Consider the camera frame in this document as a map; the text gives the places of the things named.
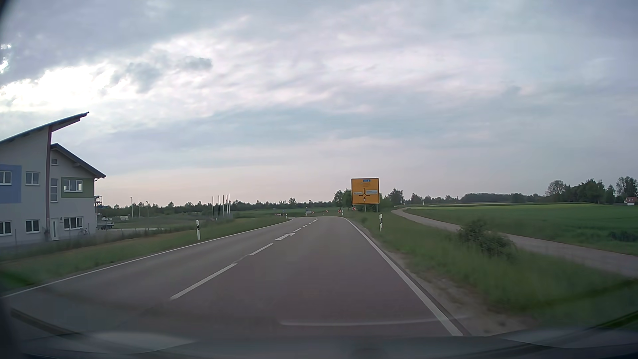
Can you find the yellow direction sign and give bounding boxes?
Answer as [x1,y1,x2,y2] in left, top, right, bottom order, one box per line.
[350,178,380,214]

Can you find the row of trees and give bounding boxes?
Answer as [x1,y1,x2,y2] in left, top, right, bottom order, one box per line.
[386,176,638,205]
[102,197,336,216]

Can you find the grey asphalt road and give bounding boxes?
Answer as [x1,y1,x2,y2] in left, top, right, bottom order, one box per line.
[2,216,469,345]

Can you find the group of flagpoles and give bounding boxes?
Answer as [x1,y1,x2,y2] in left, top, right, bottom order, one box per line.
[211,193,231,219]

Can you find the road markings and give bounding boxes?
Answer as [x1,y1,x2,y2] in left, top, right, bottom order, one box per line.
[2,216,465,337]

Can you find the car's own bonnet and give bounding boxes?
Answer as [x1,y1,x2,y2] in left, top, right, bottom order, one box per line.
[10,326,638,359]

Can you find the green bush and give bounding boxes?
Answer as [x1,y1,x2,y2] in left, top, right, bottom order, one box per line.
[456,219,516,260]

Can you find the grass verge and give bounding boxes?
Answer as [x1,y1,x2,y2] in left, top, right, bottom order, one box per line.
[0,214,290,292]
[346,210,638,330]

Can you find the green field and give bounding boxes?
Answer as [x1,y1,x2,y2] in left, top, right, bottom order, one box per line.
[405,203,638,256]

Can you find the grey side path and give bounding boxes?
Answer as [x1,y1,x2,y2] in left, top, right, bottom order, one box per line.
[391,207,638,278]

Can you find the grey and white building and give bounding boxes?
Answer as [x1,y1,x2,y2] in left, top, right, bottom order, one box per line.
[0,112,106,247]

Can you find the wire fence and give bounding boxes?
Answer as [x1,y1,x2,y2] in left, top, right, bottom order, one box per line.
[0,225,195,250]

